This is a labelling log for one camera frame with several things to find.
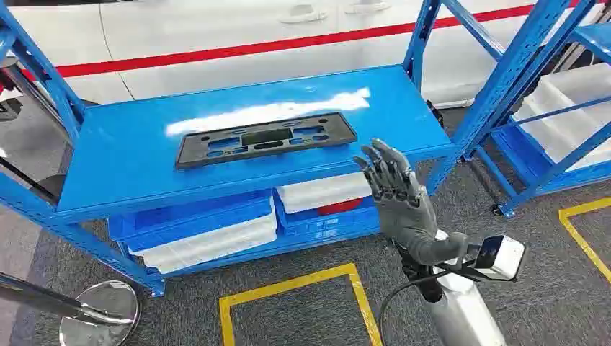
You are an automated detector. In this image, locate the white car with red stripe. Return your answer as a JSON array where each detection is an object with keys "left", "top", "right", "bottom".
[{"left": 0, "top": 0, "right": 611, "bottom": 107}]

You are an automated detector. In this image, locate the blue plastic bin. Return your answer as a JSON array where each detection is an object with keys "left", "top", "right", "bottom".
[
  {"left": 272, "top": 186, "right": 383, "bottom": 239},
  {"left": 107, "top": 190, "right": 279, "bottom": 275}
]

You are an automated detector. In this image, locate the white foam sheet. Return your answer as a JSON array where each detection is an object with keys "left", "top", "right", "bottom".
[
  {"left": 128, "top": 198, "right": 279, "bottom": 275},
  {"left": 275, "top": 172, "right": 373, "bottom": 215}
]

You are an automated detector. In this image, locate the blue metal shelf rack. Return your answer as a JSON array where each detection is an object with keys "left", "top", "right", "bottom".
[
  {"left": 0, "top": 0, "right": 597, "bottom": 298},
  {"left": 465, "top": 0, "right": 611, "bottom": 220}
]

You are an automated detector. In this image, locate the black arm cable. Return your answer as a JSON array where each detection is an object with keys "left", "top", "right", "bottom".
[{"left": 378, "top": 259, "right": 519, "bottom": 346}]

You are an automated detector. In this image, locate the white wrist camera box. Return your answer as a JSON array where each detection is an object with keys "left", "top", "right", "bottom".
[{"left": 472, "top": 234, "right": 526, "bottom": 282}]

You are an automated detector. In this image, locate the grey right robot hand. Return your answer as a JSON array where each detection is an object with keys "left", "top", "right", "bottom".
[{"left": 353, "top": 138, "right": 473, "bottom": 267}]

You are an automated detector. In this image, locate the black plastic plate holder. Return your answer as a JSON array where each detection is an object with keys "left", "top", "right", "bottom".
[{"left": 174, "top": 111, "right": 359, "bottom": 171}]

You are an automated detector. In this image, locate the white car door handle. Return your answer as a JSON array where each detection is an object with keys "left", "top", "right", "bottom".
[
  {"left": 278, "top": 4, "right": 329, "bottom": 25},
  {"left": 344, "top": 0, "right": 393, "bottom": 15}
]

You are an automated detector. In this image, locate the black stanchion pole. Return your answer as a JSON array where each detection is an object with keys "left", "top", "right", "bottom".
[{"left": 0, "top": 156, "right": 68, "bottom": 207}]

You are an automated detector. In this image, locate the white plastic tray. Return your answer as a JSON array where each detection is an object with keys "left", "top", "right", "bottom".
[{"left": 513, "top": 62, "right": 611, "bottom": 172}]

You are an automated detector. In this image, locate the red part in bin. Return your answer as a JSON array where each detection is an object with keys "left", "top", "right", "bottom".
[{"left": 317, "top": 198, "right": 365, "bottom": 217}]

